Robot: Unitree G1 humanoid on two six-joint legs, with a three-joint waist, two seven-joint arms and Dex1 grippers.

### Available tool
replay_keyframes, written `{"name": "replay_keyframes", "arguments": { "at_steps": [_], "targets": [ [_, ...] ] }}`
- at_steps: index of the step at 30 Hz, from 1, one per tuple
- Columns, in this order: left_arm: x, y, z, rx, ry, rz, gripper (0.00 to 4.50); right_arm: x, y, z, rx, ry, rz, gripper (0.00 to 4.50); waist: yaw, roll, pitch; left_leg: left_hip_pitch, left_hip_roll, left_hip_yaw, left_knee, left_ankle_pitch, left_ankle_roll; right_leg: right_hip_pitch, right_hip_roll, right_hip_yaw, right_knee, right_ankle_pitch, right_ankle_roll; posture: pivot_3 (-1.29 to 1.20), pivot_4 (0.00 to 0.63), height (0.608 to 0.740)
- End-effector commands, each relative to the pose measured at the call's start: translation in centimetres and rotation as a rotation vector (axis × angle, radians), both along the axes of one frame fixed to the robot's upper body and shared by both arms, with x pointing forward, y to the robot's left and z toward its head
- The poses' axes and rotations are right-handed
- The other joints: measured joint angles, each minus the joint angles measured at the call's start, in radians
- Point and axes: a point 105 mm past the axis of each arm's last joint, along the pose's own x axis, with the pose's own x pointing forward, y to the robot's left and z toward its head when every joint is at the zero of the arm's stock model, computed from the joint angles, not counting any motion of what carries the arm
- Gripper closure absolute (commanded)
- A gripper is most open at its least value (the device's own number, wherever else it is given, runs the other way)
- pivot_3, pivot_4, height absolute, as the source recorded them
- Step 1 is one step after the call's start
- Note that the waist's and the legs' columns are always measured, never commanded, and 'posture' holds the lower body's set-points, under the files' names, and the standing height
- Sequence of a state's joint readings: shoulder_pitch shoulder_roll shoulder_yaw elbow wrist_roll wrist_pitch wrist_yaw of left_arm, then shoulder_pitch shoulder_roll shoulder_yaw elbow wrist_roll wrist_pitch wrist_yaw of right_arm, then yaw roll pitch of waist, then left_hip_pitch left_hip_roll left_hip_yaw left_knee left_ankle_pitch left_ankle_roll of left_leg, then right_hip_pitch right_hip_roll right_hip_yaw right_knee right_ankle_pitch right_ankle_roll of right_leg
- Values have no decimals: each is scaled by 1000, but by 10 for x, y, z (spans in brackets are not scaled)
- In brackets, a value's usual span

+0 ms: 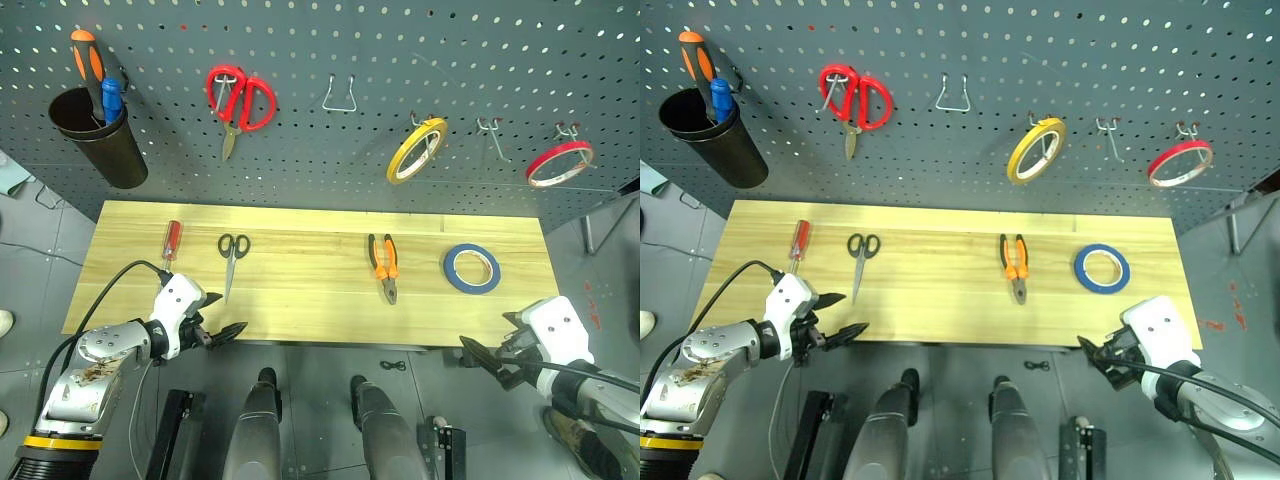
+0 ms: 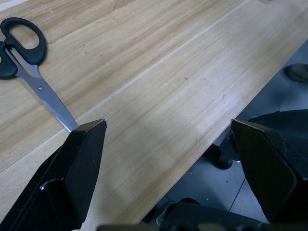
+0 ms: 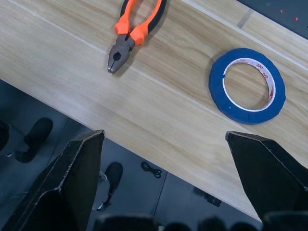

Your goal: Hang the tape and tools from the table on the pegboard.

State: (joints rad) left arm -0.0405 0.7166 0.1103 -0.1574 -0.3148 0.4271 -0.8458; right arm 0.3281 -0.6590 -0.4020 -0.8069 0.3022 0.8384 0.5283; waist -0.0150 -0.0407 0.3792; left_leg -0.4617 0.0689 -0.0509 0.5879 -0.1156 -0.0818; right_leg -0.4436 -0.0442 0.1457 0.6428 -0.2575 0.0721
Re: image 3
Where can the small black floor object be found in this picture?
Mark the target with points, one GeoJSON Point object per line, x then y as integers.
{"type": "Point", "coordinates": [209, 196]}

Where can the dark grey mat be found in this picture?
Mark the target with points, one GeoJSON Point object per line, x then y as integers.
{"type": "Point", "coordinates": [284, 14]}

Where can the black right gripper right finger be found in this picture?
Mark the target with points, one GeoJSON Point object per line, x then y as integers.
{"type": "Point", "coordinates": [269, 173]}

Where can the orange and black pliers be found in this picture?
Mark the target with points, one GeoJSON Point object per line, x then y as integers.
{"type": "Point", "coordinates": [134, 29]}

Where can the black robot foot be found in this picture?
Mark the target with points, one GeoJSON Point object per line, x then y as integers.
{"type": "Point", "coordinates": [113, 178]}
{"type": "Point", "coordinates": [36, 139]}

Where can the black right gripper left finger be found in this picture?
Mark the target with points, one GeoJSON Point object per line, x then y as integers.
{"type": "Point", "coordinates": [60, 187]}

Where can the blue tape roll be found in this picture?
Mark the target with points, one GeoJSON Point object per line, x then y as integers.
{"type": "Point", "coordinates": [217, 91]}

